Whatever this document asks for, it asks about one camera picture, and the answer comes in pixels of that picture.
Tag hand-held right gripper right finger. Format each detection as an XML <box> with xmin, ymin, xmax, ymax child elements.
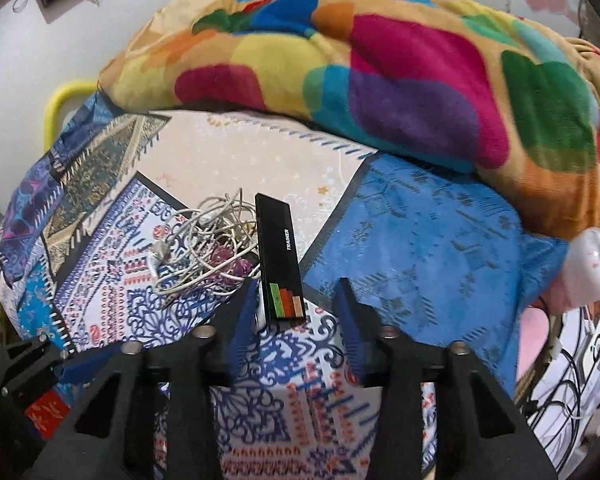
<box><xmin>332</xmin><ymin>277</ymin><xmax>561</xmax><ymax>480</ymax></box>

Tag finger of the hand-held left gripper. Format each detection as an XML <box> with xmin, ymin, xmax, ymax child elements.
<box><xmin>2</xmin><ymin>334</ymin><xmax>127</xmax><ymax>402</ymax></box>

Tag purple translucent beads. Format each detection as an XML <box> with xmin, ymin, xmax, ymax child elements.
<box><xmin>214</xmin><ymin>249</ymin><xmax>252</xmax><ymax>280</ymax></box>

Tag pink cloth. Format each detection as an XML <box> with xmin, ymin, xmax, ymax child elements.
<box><xmin>516</xmin><ymin>305</ymin><xmax>552</xmax><ymax>387</ymax></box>

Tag tangle of black and white cables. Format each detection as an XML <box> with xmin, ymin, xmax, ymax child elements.
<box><xmin>524</xmin><ymin>280</ymin><xmax>600</xmax><ymax>443</ymax></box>

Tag blue patchwork bed sheet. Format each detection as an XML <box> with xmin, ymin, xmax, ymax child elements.
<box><xmin>0</xmin><ymin>92</ymin><xmax>572</xmax><ymax>480</ymax></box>

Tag black box with coloured stripes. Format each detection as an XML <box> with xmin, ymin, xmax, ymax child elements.
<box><xmin>254</xmin><ymin>192</ymin><xmax>308</xmax><ymax>324</ymax></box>

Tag red packet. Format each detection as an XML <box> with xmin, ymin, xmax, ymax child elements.
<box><xmin>25</xmin><ymin>394</ymin><xmax>72</xmax><ymax>429</ymax></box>

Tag yellow foam tube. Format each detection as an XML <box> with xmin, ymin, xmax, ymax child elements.
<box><xmin>44</xmin><ymin>81</ymin><xmax>99</xmax><ymax>154</ymax></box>

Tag colourful patch fleece blanket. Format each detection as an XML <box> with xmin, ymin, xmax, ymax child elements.
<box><xmin>97</xmin><ymin>0</ymin><xmax>600</xmax><ymax>242</ymax></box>

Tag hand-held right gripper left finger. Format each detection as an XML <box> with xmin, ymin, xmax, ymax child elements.
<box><xmin>22</xmin><ymin>277</ymin><xmax>261</xmax><ymax>480</ymax></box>

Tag white bottle with black cap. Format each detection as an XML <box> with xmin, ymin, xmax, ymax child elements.
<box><xmin>564</xmin><ymin>226</ymin><xmax>600</xmax><ymax>307</ymax></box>

